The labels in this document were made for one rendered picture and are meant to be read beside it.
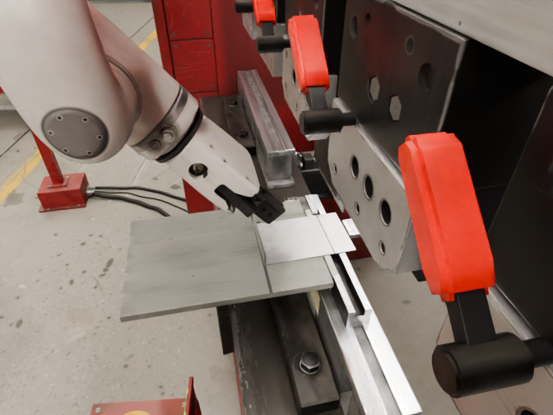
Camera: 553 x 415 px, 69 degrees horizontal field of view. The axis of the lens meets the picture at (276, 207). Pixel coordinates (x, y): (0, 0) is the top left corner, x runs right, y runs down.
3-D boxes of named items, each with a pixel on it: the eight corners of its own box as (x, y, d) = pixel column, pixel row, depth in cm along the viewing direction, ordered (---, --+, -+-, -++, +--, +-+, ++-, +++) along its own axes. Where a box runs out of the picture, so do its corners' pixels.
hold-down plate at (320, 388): (257, 252, 73) (257, 240, 71) (286, 248, 74) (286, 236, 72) (298, 418, 50) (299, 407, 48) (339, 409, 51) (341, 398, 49)
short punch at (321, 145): (313, 170, 57) (317, 107, 51) (326, 169, 57) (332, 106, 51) (335, 213, 49) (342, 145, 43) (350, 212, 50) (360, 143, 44)
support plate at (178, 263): (132, 226, 61) (131, 221, 61) (299, 204, 65) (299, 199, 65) (120, 323, 47) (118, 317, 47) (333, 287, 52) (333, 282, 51)
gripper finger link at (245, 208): (247, 214, 43) (262, 209, 48) (204, 158, 44) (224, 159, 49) (239, 221, 43) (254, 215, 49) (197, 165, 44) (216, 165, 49)
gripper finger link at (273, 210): (256, 193, 47) (290, 222, 51) (252, 179, 49) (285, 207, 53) (236, 210, 48) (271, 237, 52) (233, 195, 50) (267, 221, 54)
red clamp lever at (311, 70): (284, 11, 30) (305, 129, 29) (335, 8, 31) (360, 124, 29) (281, 25, 32) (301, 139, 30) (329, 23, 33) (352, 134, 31)
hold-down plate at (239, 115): (222, 108, 122) (221, 99, 121) (240, 106, 123) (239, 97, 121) (234, 158, 99) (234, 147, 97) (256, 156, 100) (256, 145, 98)
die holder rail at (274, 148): (239, 100, 127) (236, 70, 121) (257, 99, 128) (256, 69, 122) (267, 189, 89) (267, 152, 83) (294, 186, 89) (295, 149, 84)
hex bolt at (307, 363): (297, 357, 53) (297, 351, 52) (317, 354, 54) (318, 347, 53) (302, 376, 51) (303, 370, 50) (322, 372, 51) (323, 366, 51)
